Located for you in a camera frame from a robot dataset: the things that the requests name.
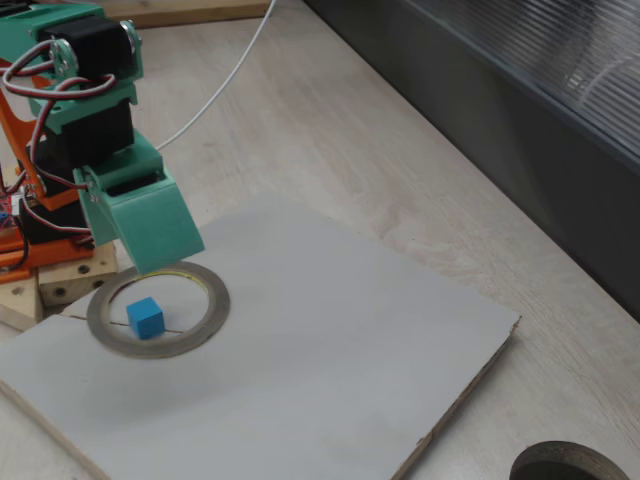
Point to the green gripper with servo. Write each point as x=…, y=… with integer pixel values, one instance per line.
x=152, y=220

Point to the light wooden plank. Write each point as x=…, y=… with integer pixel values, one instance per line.
x=200, y=12

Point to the ribbed glass desk partition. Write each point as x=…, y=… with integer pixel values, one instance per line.
x=500, y=75

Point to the wooden mounting block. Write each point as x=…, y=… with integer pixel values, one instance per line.
x=75, y=286

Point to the grey-topped chipboard panel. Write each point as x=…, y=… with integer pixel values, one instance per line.
x=325, y=340

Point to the red controller circuit board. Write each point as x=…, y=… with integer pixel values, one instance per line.
x=7, y=210

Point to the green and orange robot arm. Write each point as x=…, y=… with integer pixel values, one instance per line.
x=85, y=42

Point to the small blue cube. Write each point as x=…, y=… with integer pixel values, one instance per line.
x=146, y=320

